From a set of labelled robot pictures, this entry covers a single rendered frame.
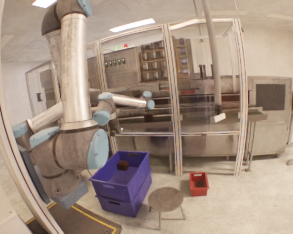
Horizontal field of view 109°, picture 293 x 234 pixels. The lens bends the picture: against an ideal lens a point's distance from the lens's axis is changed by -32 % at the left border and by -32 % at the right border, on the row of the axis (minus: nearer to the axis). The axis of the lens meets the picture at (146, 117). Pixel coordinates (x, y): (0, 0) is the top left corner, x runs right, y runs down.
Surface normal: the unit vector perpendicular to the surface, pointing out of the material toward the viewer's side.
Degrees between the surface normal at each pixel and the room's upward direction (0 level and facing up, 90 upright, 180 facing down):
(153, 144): 90
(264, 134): 90
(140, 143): 90
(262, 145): 90
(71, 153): 80
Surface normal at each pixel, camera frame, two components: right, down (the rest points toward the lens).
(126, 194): -0.30, 0.27
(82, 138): 0.50, 0.01
